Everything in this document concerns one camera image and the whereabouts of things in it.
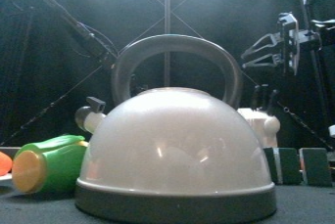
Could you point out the orange toy food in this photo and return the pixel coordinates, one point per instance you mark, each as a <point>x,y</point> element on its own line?
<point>5,163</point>

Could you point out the dark rectangular block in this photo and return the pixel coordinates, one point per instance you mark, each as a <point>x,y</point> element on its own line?
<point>317,166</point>
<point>289,166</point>

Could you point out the metal frame pole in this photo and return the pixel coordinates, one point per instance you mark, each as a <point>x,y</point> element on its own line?
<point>167,22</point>

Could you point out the white knife block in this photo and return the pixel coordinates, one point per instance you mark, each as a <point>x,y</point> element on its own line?
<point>262,126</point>

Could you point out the green cup yellow lid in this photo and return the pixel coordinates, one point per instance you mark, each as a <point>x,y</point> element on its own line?
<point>57,166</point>

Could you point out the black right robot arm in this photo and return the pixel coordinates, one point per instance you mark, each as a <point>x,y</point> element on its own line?
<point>326,34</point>

